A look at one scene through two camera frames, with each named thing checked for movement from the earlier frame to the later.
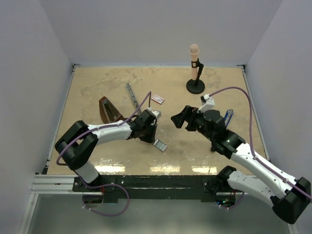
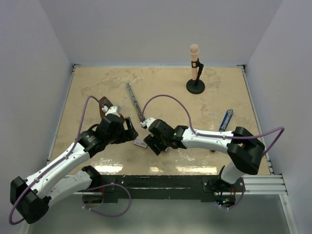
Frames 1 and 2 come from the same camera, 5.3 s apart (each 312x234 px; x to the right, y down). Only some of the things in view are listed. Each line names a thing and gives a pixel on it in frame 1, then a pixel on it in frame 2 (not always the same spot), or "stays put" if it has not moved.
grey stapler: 133,98 stays put
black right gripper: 189,114 → 150,140
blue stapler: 227,117 stays put
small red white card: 158,99 → 140,142
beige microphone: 194,50 stays put
